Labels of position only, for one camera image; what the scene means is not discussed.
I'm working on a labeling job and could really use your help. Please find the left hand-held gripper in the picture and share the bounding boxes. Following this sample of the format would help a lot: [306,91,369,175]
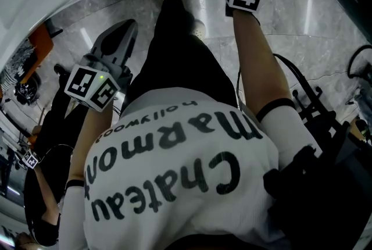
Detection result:
[63,19,139,112]

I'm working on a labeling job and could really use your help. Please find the person's left forearm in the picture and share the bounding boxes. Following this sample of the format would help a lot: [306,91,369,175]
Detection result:
[68,100,114,183]

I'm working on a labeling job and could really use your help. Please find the person's right forearm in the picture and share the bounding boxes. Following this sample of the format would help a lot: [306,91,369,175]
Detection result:
[232,9,294,116]

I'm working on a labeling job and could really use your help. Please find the person's right white clog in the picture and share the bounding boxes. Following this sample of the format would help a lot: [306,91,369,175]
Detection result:
[192,19,207,40]

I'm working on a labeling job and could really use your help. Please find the person's black trousers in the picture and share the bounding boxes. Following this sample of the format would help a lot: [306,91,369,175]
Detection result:
[124,0,239,109]

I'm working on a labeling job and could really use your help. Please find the orange sofa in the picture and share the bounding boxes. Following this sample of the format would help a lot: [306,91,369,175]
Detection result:
[20,23,55,84]

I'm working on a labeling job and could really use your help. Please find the black white striped blanket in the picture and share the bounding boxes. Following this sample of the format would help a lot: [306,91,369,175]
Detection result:
[0,39,38,90]

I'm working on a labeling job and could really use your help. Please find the person's white printed T-shirt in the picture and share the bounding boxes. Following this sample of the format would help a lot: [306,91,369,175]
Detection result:
[58,87,323,250]

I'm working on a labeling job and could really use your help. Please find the black waist pack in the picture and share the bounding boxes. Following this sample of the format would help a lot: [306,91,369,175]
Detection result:
[263,120,372,250]

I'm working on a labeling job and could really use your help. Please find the black round device with cables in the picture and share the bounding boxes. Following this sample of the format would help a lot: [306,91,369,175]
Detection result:
[13,80,41,106]

